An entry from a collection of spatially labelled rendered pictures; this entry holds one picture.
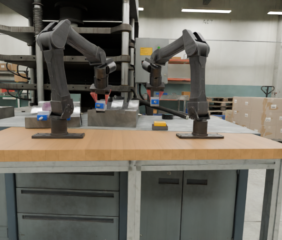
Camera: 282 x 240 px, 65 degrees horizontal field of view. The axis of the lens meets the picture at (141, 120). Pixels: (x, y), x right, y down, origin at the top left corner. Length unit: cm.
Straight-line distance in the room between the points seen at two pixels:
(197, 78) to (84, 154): 56
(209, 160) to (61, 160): 52
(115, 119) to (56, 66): 43
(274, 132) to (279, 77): 430
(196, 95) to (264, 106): 386
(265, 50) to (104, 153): 868
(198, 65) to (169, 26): 732
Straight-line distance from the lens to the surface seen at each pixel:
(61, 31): 93
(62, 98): 92
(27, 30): 232
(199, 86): 98
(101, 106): 115
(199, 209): 135
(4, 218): 158
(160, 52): 116
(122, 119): 117
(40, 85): 214
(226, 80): 851
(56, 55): 92
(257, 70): 900
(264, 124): 483
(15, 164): 85
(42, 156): 79
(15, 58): 231
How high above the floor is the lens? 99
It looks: 7 degrees down
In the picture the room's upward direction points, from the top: 1 degrees clockwise
